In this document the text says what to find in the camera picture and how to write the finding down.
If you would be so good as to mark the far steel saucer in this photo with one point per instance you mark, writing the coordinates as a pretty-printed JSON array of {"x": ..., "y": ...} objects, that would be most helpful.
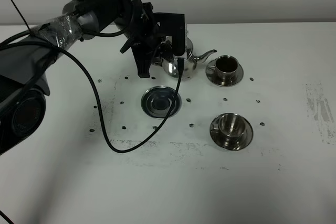
[{"x": 228, "y": 82}]

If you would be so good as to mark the steel teapot saucer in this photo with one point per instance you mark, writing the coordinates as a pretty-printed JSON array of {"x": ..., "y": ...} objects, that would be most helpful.
[{"x": 157, "y": 100}]

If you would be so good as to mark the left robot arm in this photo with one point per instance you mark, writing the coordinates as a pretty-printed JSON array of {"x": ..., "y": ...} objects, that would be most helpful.
[{"x": 26, "y": 56}]

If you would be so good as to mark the near stainless steel teacup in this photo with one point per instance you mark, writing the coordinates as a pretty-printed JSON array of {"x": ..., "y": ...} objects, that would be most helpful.
[{"x": 230, "y": 125}]

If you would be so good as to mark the stainless steel teapot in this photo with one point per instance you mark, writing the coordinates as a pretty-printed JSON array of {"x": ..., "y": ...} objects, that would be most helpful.
[{"x": 169, "y": 62}]

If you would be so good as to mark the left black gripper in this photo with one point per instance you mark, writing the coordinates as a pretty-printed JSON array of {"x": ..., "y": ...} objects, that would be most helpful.
[{"x": 131, "y": 18}]

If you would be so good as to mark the near steel saucer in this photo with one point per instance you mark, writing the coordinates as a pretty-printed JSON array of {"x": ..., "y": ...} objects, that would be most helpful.
[{"x": 234, "y": 144}]

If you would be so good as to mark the stainless steel teacup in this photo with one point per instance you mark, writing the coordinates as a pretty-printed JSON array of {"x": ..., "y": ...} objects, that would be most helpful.
[
  {"x": 230, "y": 125},
  {"x": 224, "y": 66}
]

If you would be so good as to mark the far stainless steel teacup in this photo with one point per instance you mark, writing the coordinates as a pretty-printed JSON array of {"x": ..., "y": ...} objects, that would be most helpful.
[{"x": 224, "y": 66}]

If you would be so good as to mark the black cable tie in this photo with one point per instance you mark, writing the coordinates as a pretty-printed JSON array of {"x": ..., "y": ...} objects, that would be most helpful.
[{"x": 22, "y": 17}]

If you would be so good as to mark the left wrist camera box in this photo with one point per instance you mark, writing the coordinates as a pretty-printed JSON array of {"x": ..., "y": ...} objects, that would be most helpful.
[{"x": 173, "y": 25}]

